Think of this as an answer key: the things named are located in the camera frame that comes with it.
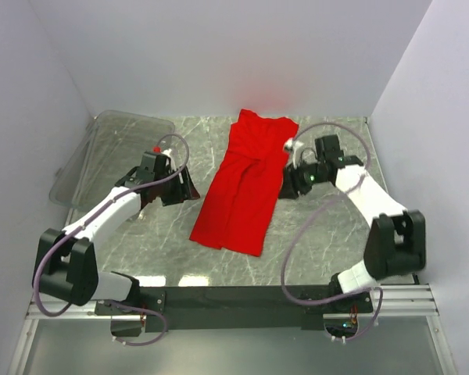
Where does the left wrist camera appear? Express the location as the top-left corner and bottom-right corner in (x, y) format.
(152, 146), (177, 171)

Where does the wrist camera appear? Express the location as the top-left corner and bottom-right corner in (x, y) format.
(284, 138), (304, 168)
(152, 146), (177, 171)

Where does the aluminium rail frame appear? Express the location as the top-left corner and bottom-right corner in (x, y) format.
(9, 285), (456, 374)

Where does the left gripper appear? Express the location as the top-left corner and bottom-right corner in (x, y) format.
(155, 165), (200, 206)

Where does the red t shirt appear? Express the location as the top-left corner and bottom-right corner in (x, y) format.
(189, 109), (299, 257)

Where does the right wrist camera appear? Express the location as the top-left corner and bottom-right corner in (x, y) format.
(284, 138), (304, 168)

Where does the black base beam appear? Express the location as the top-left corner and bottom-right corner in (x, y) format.
(95, 286), (374, 337)

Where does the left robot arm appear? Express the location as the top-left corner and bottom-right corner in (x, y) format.
(32, 148), (200, 314)

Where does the clear plastic bin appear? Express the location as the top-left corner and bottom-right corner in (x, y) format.
(49, 110), (175, 224)

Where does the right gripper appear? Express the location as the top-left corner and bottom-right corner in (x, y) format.
(277, 158), (329, 202)

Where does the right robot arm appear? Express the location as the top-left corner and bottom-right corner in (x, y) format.
(280, 135), (427, 312)

